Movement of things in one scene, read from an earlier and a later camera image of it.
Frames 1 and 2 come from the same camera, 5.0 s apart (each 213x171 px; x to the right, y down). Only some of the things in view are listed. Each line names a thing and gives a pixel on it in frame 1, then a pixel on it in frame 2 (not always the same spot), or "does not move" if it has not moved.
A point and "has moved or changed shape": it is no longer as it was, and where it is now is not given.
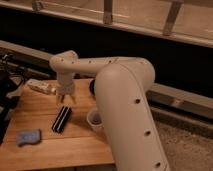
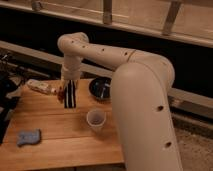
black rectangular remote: x=62 y=119 has moved or changed shape
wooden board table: x=43 y=131 does not move
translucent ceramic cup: x=96 y=120 does not move
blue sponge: x=28 y=136 does not move
